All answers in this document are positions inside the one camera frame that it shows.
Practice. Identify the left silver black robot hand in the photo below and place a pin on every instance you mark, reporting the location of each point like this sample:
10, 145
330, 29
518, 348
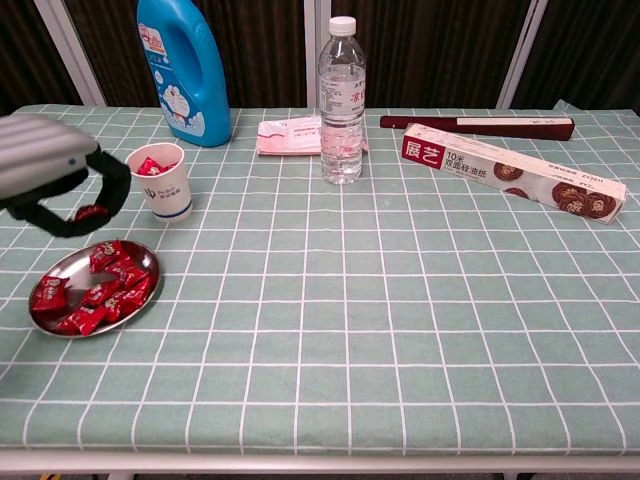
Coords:
40, 155

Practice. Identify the round silver metal plate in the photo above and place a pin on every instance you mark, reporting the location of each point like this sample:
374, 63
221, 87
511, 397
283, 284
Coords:
70, 272

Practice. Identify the white paper cup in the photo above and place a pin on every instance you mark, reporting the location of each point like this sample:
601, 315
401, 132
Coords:
167, 195

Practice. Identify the dark brown curtain panel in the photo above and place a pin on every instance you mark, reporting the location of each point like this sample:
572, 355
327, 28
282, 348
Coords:
590, 50
260, 50
425, 50
25, 50

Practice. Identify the blue detergent pump bottle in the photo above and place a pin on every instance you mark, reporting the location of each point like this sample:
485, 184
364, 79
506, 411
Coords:
200, 100

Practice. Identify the pink white tissue packet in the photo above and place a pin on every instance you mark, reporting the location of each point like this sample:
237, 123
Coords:
285, 137

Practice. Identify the clear plastic water bottle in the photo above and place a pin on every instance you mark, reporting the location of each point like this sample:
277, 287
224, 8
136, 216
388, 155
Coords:
342, 150

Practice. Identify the green checked tablecloth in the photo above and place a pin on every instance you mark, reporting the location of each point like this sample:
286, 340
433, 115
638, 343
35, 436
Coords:
350, 300

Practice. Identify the long dark red box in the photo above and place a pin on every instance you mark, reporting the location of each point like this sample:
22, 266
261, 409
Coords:
400, 121

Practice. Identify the white baking paper box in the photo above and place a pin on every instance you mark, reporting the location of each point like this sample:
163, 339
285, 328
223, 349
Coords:
465, 161

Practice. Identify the grey metal partition post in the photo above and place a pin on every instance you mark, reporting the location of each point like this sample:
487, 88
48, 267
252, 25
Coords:
311, 60
72, 55
522, 50

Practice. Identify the white table frame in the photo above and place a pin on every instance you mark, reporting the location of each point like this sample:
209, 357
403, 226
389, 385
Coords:
300, 462

